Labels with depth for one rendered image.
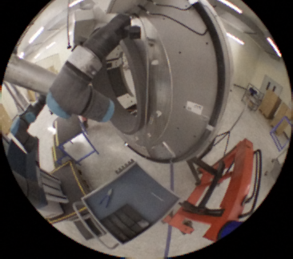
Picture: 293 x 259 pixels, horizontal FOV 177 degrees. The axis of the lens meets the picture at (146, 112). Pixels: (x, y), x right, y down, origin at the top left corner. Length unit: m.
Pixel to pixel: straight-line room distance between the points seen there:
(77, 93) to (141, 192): 0.68
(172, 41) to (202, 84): 0.14
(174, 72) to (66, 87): 0.28
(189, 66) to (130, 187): 0.74
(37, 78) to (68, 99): 0.17
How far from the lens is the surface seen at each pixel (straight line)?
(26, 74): 0.37
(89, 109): 0.26
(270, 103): 6.36
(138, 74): 0.34
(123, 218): 0.77
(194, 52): 0.26
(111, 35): 0.25
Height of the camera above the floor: 1.39
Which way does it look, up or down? 40 degrees down
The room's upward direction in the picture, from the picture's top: 2 degrees clockwise
